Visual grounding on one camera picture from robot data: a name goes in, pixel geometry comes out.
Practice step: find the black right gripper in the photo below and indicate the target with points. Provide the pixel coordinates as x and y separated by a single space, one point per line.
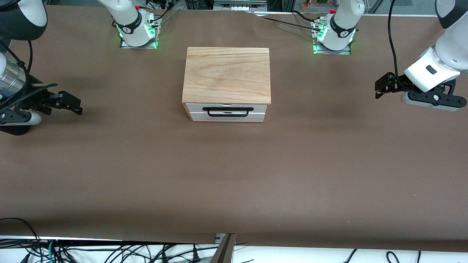
32 99

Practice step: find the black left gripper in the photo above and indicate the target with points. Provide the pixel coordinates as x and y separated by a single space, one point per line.
401 83

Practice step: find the white-fronted wooden drawer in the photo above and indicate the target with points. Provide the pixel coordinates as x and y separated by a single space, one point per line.
226 118

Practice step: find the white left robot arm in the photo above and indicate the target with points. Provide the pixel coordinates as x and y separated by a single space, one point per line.
449 51

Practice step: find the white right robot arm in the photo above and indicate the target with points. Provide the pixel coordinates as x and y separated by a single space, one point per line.
128 22

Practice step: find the light wooden drawer cabinet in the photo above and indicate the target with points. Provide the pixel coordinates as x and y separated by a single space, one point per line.
226 75

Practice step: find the black rounded object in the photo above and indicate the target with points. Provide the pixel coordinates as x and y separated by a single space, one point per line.
16 130

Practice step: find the brown table cover sheet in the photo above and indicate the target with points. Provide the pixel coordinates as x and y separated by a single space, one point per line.
234 175

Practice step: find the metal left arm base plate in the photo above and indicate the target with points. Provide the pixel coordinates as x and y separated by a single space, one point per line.
347 49

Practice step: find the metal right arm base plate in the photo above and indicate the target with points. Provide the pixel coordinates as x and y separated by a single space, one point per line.
155 34

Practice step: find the dark angled post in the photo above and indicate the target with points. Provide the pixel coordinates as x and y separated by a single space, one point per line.
225 252

